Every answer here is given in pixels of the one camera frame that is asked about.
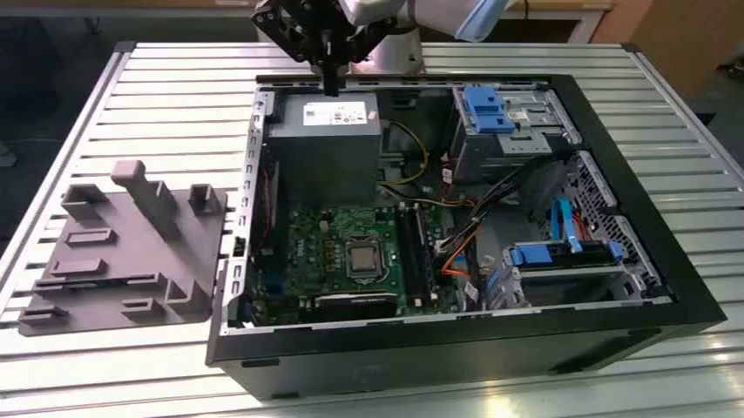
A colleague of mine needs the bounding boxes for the silver CPU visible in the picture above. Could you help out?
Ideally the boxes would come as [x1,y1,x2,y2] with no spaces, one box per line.
[346,248,381,273]

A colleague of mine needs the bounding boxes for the black open PC case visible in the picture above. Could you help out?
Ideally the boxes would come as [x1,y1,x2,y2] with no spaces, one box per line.
[203,72,729,401]

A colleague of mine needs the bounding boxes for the blue plastic drive bracket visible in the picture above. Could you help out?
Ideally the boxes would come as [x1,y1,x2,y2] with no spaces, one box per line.
[462,86,517,135]

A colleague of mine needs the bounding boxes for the silver disk bay frame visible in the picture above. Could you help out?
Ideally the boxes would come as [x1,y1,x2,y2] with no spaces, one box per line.
[481,241,676,310]

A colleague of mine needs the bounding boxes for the metal CPU socket cover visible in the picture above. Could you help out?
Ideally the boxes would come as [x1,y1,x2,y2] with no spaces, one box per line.
[343,235,386,286]

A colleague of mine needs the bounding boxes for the dark blue RAM stick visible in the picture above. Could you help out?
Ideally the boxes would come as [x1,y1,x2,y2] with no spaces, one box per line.
[413,207,438,301]
[35,274,159,289]

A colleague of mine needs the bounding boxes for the yellow wire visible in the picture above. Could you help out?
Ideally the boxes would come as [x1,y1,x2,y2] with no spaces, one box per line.
[375,120,430,189]

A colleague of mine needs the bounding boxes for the grey metal drive cage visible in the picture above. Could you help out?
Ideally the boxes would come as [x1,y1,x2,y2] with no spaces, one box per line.
[452,84,582,184]

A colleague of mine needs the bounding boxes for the grey power supply unit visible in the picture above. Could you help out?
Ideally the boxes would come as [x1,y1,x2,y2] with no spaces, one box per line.
[265,93,386,208]

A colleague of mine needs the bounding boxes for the blue flat wire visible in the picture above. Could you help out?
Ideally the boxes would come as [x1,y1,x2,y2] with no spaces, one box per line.
[549,197,585,254]

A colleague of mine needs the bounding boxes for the hard disk in blue carrier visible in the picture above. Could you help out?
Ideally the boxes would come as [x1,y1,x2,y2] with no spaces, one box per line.
[502,240,628,274]

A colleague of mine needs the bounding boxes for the orange wire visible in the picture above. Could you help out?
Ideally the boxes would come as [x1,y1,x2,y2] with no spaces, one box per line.
[440,226,484,279]

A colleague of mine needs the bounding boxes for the brown wooden cabinet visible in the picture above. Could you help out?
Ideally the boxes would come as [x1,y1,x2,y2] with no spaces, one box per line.
[631,0,744,101]

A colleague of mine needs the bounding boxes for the black graphics card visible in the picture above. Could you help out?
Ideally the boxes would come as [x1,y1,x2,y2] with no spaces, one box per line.
[299,290,401,324]

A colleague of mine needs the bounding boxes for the grey plastic parts rack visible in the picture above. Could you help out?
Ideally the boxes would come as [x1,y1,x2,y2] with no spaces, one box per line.
[16,159,228,339]

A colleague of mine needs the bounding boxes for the black RAM slot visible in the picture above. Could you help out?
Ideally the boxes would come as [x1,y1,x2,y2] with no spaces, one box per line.
[395,204,425,306]

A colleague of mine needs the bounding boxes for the green motherboard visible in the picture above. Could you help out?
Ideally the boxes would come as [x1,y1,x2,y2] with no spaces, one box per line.
[250,203,464,326]

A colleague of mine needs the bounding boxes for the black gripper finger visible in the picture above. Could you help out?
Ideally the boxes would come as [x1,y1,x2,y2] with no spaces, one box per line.
[250,0,334,95]
[331,19,389,97]

